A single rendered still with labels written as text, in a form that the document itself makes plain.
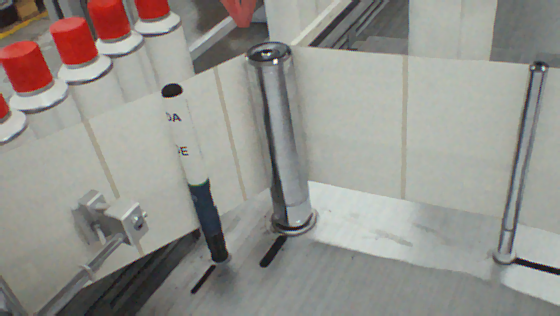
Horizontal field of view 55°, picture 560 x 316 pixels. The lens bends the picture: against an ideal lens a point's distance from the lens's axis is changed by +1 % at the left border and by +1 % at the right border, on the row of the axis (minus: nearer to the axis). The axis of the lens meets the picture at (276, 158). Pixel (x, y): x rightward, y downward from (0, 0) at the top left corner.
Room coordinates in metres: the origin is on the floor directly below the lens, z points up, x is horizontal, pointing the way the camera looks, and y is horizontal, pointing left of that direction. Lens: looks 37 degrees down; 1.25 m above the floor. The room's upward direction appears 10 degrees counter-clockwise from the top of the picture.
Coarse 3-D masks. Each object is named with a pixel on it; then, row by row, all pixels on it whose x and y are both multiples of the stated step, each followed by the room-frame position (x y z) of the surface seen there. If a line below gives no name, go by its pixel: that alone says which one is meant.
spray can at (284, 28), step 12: (264, 0) 0.77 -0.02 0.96; (276, 0) 0.76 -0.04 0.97; (288, 0) 0.76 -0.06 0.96; (276, 12) 0.76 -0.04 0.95; (288, 12) 0.76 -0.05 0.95; (276, 24) 0.76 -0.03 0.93; (288, 24) 0.76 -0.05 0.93; (300, 24) 0.77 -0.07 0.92; (276, 36) 0.76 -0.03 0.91; (288, 36) 0.76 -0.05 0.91
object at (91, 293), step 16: (368, 0) 0.92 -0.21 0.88; (384, 0) 0.99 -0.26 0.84; (352, 16) 0.86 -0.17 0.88; (368, 16) 0.93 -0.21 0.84; (336, 32) 0.81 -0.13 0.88; (336, 48) 0.80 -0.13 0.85; (176, 240) 0.43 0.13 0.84; (144, 256) 0.39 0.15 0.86; (160, 256) 0.41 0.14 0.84; (128, 272) 0.37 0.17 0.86; (144, 272) 0.39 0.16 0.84; (96, 288) 0.34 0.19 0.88; (112, 288) 0.36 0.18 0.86; (128, 288) 0.37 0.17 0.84; (80, 304) 0.33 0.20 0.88; (96, 304) 0.34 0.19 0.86; (112, 304) 0.35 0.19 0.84
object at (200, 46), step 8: (256, 8) 0.78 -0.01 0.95; (224, 24) 0.71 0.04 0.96; (232, 24) 0.72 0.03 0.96; (208, 32) 0.69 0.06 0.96; (216, 32) 0.69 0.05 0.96; (224, 32) 0.71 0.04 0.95; (200, 40) 0.67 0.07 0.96; (208, 40) 0.68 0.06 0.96; (216, 40) 0.69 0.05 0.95; (192, 48) 0.65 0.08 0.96; (200, 48) 0.66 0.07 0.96; (192, 56) 0.64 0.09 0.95
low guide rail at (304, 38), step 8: (336, 0) 0.85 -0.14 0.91; (344, 0) 0.85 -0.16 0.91; (352, 0) 0.88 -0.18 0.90; (328, 8) 0.82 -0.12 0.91; (336, 8) 0.83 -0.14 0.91; (320, 16) 0.79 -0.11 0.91; (328, 16) 0.80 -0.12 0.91; (336, 16) 0.83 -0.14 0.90; (312, 24) 0.77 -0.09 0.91; (320, 24) 0.78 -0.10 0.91; (328, 24) 0.80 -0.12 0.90; (304, 32) 0.75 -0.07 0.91; (312, 32) 0.75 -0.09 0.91; (320, 32) 0.78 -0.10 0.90; (296, 40) 0.72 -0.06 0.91; (304, 40) 0.73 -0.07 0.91; (312, 40) 0.75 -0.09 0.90
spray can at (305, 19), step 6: (300, 0) 0.80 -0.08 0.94; (306, 0) 0.80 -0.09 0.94; (312, 0) 0.81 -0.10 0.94; (300, 6) 0.80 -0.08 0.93; (306, 6) 0.80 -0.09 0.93; (312, 6) 0.81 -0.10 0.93; (300, 12) 0.80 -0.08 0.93; (306, 12) 0.80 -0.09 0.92; (312, 12) 0.80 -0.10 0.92; (300, 18) 0.80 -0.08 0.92; (306, 18) 0.80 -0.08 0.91; (312, 18) 0.80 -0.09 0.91; (306, 24) 0.80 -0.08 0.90
